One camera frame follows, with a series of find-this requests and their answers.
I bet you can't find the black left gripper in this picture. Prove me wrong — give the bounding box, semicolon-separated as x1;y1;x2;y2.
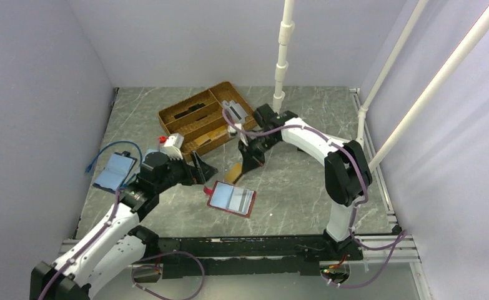
156;150;217;194

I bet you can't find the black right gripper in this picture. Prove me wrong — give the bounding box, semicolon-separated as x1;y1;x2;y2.
239;131;279;174

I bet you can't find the red leather card holder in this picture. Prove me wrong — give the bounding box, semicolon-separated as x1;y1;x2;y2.
203;181;257;218

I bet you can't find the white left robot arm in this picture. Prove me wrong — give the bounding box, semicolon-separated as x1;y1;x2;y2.
29;151;218;299

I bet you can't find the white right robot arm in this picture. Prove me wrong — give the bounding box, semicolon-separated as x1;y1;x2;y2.
229;104;373;259

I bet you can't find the tan card in tray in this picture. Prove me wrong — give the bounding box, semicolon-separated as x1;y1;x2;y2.
194;126;227;147

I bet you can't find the open blue card holder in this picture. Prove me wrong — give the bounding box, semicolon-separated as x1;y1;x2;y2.
92;151;137;194

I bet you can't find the woven brown organizer tray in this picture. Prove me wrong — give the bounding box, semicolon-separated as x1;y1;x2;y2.
158;81;257;162

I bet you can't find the black item in tray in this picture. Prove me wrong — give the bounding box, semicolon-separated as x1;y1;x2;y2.
174;102;205;119

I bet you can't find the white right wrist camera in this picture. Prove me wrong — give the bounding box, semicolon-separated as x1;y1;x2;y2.
227;123;242;136

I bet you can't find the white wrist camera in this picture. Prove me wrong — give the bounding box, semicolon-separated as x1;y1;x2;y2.
158;133;184;159
227;123;242;136

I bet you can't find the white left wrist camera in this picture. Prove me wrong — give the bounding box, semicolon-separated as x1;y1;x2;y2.
158;133;184;159

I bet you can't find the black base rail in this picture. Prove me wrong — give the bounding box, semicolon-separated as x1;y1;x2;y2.
137;234;363;279

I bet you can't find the blue cable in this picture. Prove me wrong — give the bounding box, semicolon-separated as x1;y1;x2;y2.
86;141;144;173

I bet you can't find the white PVC pipe frame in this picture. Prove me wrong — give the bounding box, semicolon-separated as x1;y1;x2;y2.
273;1;489;171

